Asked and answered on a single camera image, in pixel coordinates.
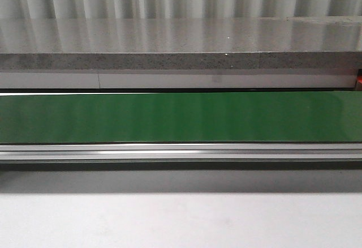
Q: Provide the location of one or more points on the green conveyor belt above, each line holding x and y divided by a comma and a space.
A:
307, 116

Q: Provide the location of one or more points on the grey speckled stone counter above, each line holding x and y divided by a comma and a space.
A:
170, 54

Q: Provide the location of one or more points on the aluminium conveyor frame rail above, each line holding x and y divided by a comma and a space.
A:
179, 152

